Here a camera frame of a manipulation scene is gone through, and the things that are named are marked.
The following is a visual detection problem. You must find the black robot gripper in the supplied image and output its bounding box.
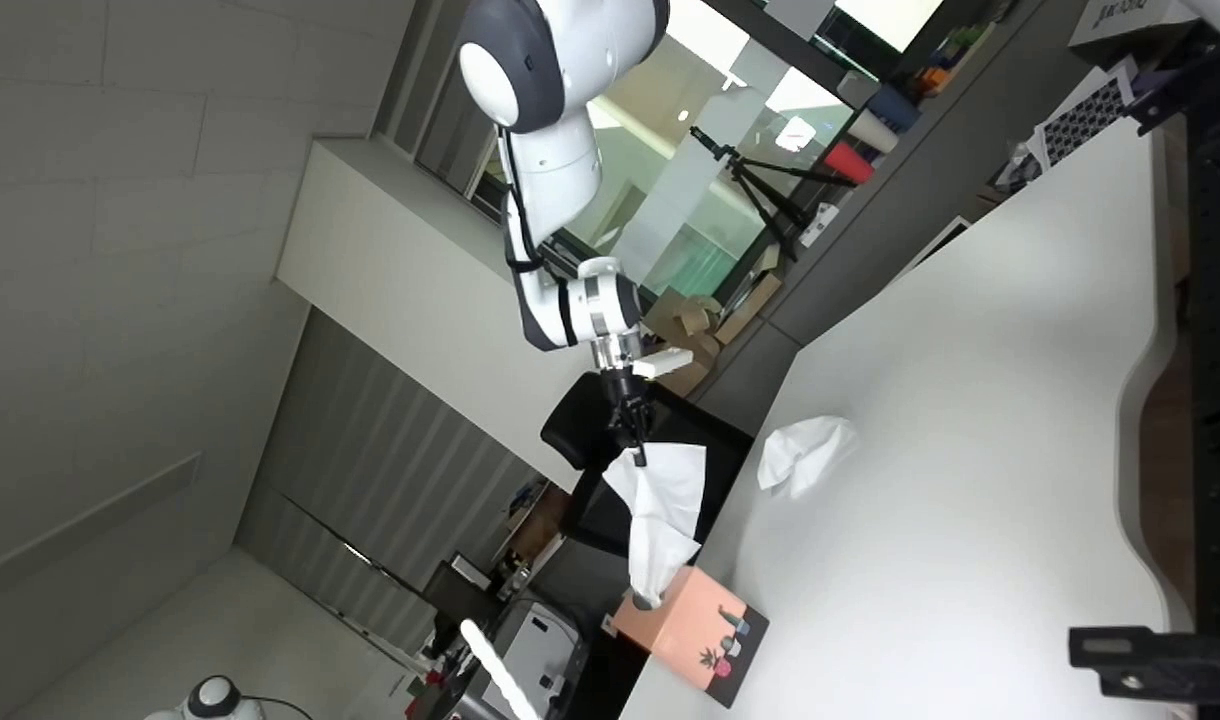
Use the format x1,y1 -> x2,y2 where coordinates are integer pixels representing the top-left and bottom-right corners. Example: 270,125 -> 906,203
582,260 -> 654,469

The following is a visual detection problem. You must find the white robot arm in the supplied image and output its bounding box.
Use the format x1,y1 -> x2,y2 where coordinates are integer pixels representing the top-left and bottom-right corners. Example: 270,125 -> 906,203
455,0 -> 671,462

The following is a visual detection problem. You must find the black camera tripod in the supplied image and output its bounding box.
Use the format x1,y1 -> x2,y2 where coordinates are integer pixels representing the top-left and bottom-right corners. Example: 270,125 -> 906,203
687,125 -> 842,260

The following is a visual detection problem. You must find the black office chair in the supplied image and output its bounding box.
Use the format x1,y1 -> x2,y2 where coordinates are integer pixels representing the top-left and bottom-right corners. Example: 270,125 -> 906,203
539,372 -> 751,556

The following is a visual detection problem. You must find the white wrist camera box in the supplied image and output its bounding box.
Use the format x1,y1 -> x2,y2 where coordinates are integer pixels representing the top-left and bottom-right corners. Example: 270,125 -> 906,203
634,347 -> 693,380

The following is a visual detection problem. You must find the pink tissue box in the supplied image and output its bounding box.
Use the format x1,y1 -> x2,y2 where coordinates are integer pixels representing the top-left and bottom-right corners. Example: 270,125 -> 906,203
614,568 -> 769,709

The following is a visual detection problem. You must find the black clamp bracket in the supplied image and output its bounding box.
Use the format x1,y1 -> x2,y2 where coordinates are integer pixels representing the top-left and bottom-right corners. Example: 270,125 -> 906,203
1070,624 -> 1220,709

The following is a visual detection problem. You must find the white tissue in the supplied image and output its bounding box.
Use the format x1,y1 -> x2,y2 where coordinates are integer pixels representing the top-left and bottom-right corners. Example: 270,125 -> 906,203
755,414 -> 860,501
605,441 -> 708,609

